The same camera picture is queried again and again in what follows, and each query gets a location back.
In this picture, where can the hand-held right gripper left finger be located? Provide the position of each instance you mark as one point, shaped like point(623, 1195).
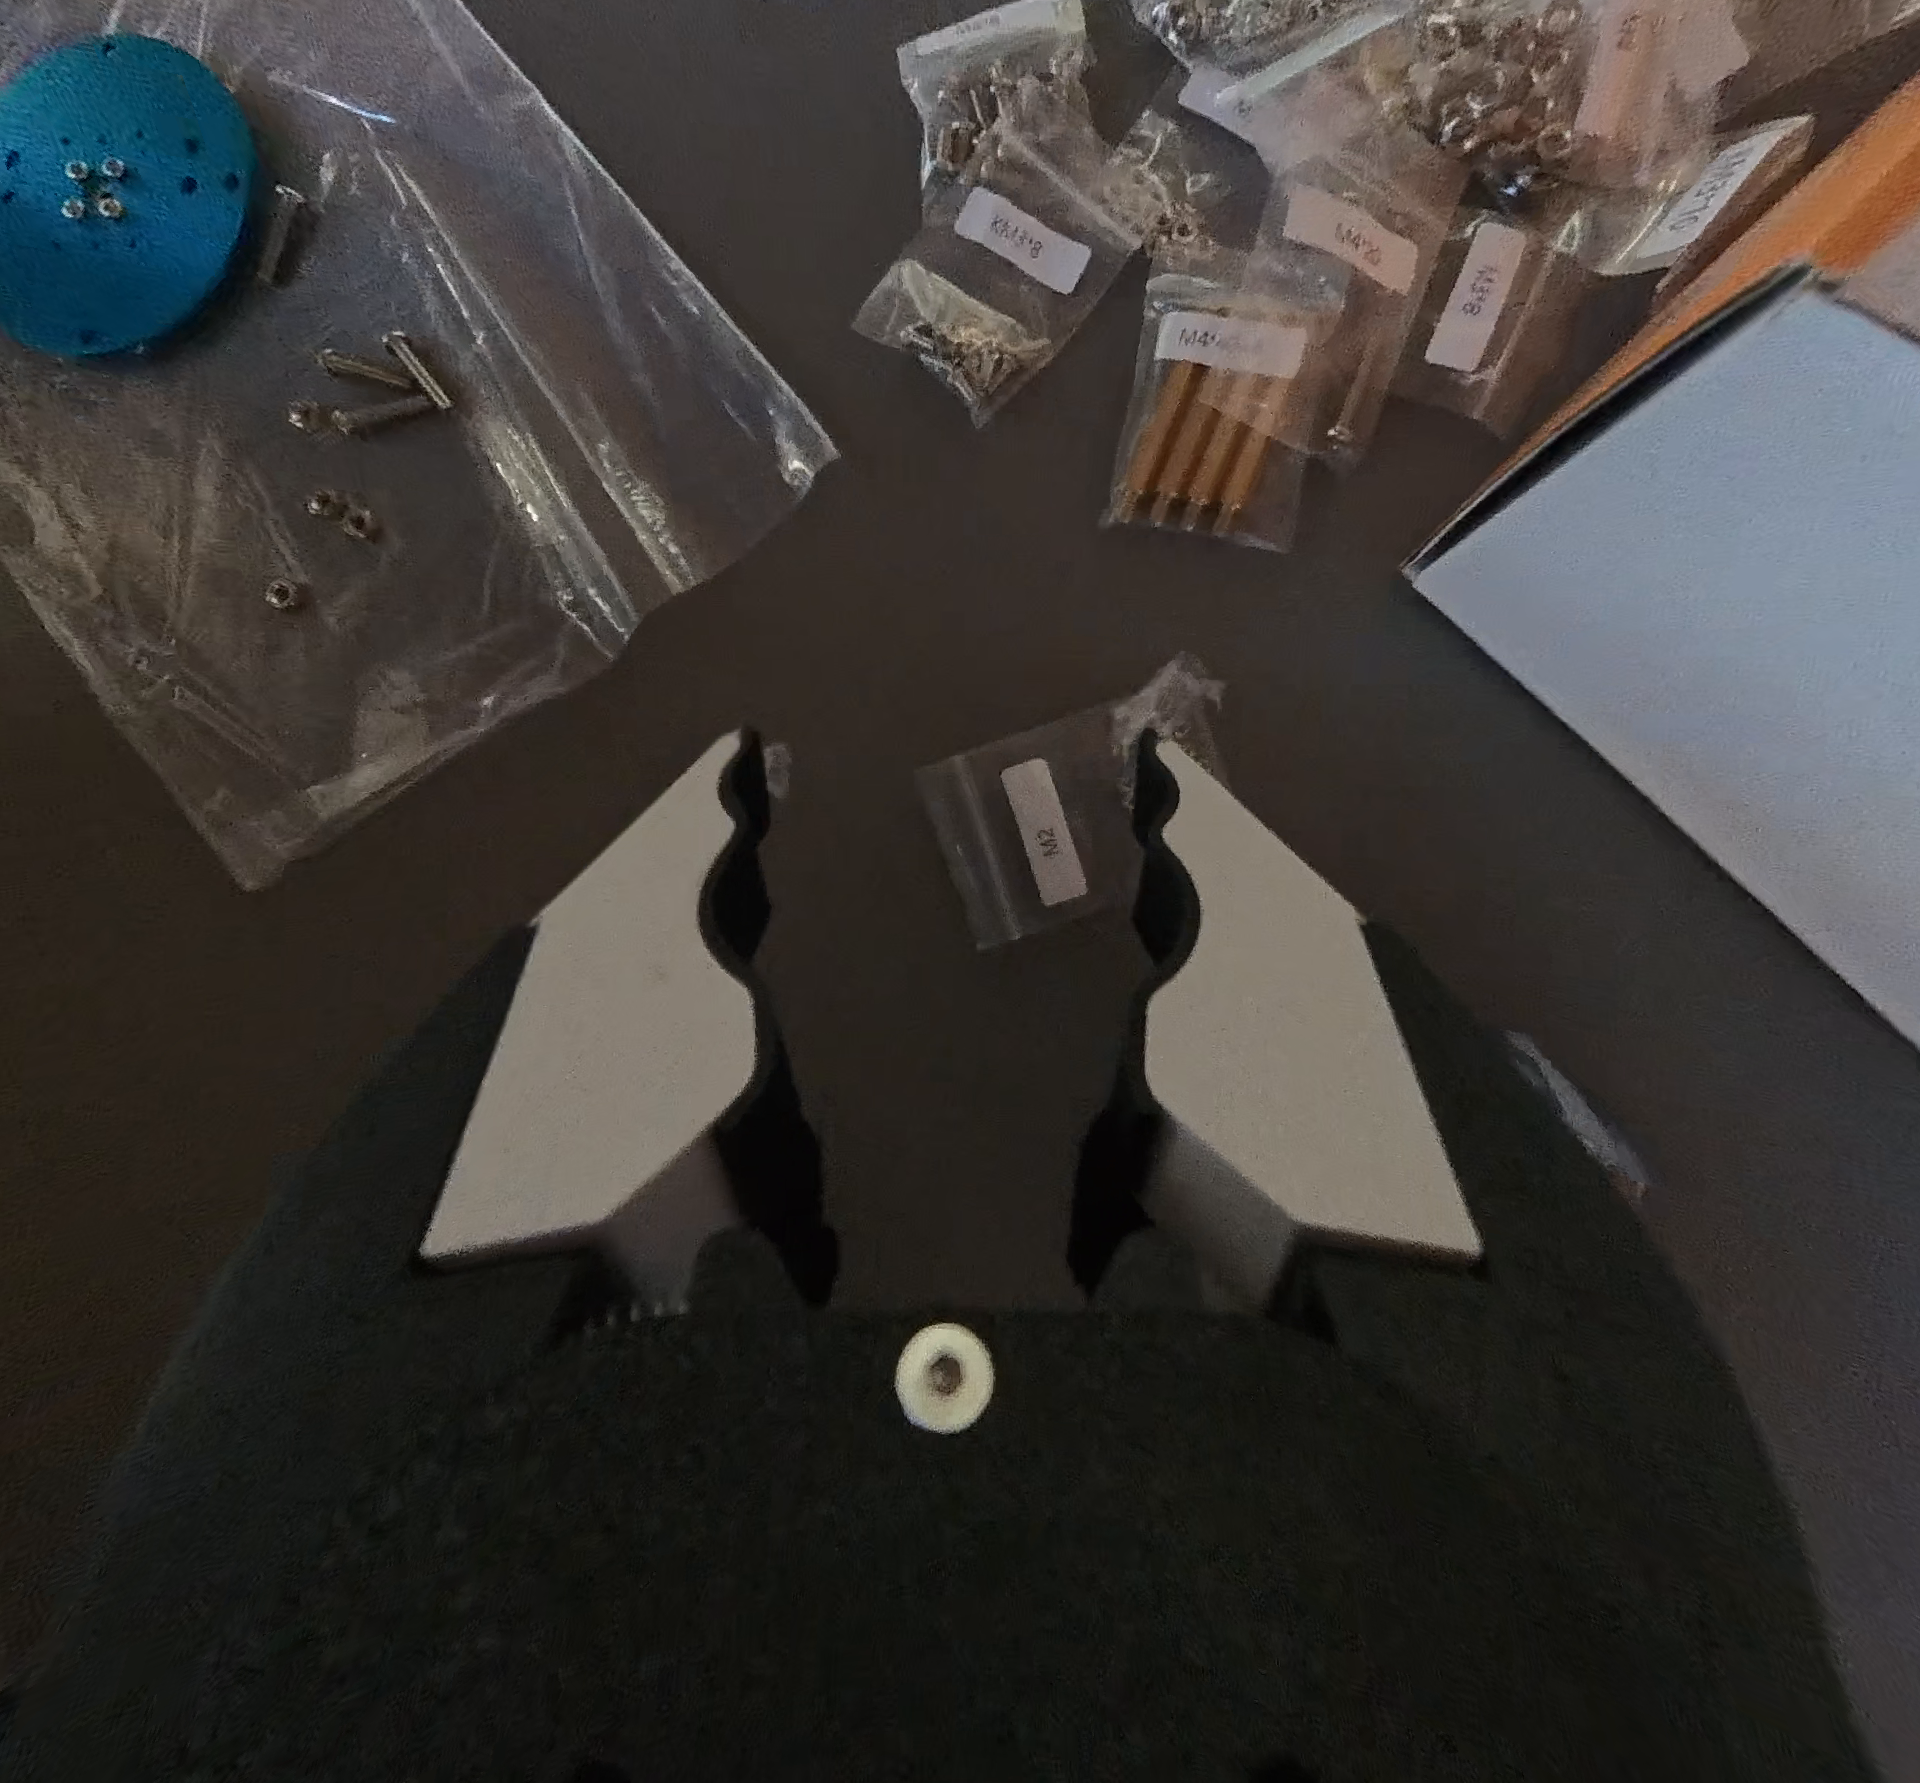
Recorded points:
point(601, 1062)

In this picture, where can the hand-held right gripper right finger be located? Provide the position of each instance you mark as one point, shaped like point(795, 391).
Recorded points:
point(1290, 1062)

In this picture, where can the small clear bag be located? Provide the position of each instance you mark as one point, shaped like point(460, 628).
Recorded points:
point(990, 839)
point(1177, 703)

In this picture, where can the blue round metal disc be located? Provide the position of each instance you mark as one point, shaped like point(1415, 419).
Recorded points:
point(119, 254)

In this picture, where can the crumpled small clear bag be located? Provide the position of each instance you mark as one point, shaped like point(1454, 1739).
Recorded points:
point(1177, 703)

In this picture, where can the orange cardboard box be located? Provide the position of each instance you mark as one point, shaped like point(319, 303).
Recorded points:
point(1726, 613)

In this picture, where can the pile of small screw bags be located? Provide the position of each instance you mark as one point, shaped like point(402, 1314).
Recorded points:
point(1200, 434)

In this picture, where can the loose screws and nuts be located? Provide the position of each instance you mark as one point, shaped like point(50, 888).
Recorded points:
point(417, 373)

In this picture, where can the large clear plastic bag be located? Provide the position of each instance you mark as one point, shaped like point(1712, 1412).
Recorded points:
point(527, 314)

